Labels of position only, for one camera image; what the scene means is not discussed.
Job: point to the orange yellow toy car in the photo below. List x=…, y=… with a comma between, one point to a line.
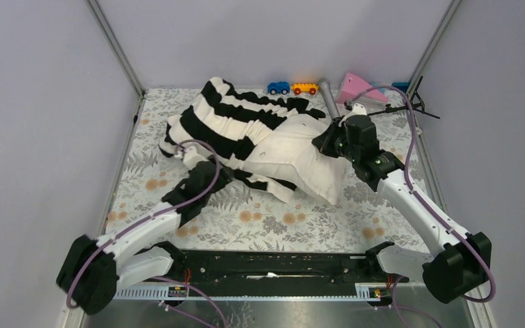
x=309, y=88

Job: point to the black mini tripod stand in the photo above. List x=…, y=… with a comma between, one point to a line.
x=416, y=101

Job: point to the grey microphone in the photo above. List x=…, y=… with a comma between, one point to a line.
x=325, y=90

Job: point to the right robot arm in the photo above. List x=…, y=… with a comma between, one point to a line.
x=457, y=262

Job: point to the black white striped pillowcase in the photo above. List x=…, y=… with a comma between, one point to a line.
x=233, y=123

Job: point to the floral patterned table mat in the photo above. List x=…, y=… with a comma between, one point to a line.
x=240, y=218

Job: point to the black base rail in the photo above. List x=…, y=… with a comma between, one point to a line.
x=281, y=275

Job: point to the blue block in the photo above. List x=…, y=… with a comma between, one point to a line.
x=403, y=86

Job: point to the pink wedge block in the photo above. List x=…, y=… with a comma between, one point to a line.
x=352, y=85

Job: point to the cream white pillow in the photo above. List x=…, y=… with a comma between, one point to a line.
x=287, y=153

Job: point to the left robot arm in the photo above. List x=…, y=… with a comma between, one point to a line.
x=95, y=268

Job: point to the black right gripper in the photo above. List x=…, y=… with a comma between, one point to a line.
x=325, y=142

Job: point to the blue toy car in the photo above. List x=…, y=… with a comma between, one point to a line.
x=279, y=87

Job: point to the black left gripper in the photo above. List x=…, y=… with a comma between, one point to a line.
x=224, y=178

